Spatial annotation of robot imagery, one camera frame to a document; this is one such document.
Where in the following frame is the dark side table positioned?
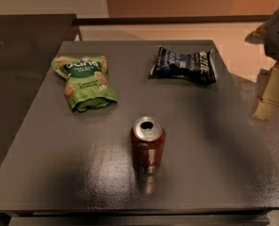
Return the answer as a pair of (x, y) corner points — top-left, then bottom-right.
(0, 14), (80, 167)

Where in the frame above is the red soda can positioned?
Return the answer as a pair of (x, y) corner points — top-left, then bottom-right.
(130, 116), (166, 174)

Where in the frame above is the green rice chip bag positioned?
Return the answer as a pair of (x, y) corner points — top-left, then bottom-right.
(51, 56), (117, 112)

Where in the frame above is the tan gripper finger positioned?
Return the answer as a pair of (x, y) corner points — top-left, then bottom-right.
(252, 61), (279, 120)
(245, 22), (268, 45)

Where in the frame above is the blue chip bag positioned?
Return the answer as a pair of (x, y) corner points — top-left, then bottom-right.
(150, 46), (217, 85)

